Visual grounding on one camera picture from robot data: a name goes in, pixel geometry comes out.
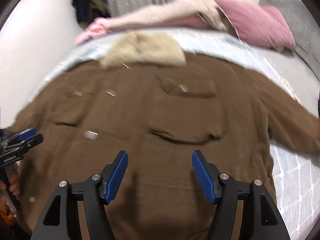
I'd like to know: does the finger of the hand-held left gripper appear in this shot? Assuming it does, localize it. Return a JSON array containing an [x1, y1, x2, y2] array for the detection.
[[15, 133, 44, 153], [5, 128, 38, 146]]

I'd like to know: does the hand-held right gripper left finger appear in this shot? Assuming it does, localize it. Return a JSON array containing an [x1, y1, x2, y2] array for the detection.
[[30, 150, 128, 240]]

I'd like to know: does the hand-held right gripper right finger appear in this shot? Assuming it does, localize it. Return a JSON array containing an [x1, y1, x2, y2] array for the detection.
[[192, 150, 292, 240]]

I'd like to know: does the brown jacket with beige collar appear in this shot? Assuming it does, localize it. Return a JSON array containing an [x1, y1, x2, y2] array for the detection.
[[7, 31, 320, 240]]

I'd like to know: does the person's left hand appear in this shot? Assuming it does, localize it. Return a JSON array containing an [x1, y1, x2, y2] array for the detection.
[[0, 166, 21, 198]]

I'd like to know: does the pink pillow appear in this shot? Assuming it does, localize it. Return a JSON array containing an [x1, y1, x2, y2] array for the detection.
[[214, 0, 297, 52]]

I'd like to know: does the beige and pink blanket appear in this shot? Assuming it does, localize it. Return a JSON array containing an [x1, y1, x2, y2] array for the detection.
[[74, 0, 241, 46]]

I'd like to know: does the grey quilted blanket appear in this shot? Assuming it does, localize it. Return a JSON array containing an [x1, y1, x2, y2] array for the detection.
[[258, 0, 320, 77]]

